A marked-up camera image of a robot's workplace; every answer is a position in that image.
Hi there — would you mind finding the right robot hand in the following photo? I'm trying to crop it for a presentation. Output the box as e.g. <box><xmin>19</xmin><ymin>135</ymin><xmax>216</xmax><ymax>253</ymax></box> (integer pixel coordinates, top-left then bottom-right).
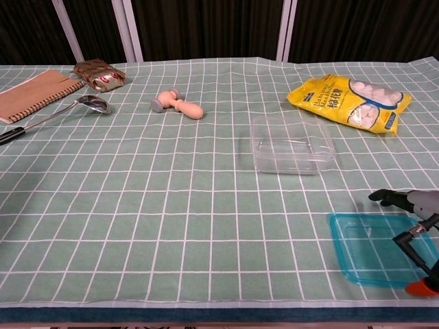
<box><xmin>368</xmin><ymin>189</ymin><xmax>439</xmax><ymax>299</ymax></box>

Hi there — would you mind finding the teal plastic lid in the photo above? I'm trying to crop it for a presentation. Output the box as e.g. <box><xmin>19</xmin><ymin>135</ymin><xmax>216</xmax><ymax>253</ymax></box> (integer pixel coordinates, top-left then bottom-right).
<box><xmin>329</xmin><ymin>212</ymin><xmax>439</xmax><ymax>287</ymax></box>

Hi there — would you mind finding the clear plastic container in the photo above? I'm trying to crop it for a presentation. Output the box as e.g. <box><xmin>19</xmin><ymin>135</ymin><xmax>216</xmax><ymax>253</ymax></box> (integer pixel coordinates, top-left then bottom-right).
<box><xmin>249</xmin><ymin>114</ymin><xmax>336</xmax><ymax>175</ymax></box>

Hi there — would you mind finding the yellow marshmallow bag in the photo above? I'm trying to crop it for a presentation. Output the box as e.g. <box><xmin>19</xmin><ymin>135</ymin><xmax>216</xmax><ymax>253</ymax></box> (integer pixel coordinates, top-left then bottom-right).
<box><xmin>287</xmin><ymin>74</ymin><xmax>412</xmax><ymax>137</ymax></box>

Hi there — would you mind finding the green checked tablecloth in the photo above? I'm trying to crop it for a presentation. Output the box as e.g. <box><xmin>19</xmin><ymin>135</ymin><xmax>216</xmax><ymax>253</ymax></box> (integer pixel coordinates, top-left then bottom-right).
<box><xmin>0</xmin><ymin>56</ymin><xmax>439</xmax><ymax>309</ymax></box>

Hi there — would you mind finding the small wooden toy hammer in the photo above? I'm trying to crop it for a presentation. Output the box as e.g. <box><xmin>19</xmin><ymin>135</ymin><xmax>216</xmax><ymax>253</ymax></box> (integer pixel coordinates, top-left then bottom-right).
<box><xmin>150</xmin><ymin>88</ymin><xmax>204</xmax><ymax>121</ymax></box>

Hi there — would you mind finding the black pleated curtain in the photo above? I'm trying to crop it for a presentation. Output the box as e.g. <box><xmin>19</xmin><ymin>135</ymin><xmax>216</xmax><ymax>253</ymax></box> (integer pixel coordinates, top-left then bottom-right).
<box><xmin>0</xmin><ymin>0</ymin><xmax>439</xmax><ymax>66</ymax></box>

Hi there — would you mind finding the gold foil snack packet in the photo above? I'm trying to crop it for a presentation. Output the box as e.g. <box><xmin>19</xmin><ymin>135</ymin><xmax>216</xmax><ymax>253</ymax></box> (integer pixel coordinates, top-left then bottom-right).
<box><xmin>72</xmin><ymin>58</ymin><xmax>126</xmax><ymax>93</ymax></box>

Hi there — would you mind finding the brown spiral notebook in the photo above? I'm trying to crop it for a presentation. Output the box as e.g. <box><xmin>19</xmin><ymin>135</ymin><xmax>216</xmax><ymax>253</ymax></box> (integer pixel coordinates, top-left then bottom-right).
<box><xmin>0</xmin><ymin>69</ymin><xmax>85</xmax><ymax>124</ymax></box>

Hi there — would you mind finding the metal ladle black handle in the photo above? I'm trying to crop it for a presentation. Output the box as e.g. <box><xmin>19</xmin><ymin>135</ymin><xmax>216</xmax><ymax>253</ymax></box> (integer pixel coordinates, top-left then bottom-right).
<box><xmin>0</xmin><ymin>95</ymin><xmax>113</xmax><ymax>147</ymax></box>

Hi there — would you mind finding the thin white frame post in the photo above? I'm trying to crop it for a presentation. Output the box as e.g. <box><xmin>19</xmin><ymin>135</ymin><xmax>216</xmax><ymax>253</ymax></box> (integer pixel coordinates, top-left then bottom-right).
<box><xmin>51</xmin><ymin>0</ymin><xmax>85</xmax><ymax>64</ymax></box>

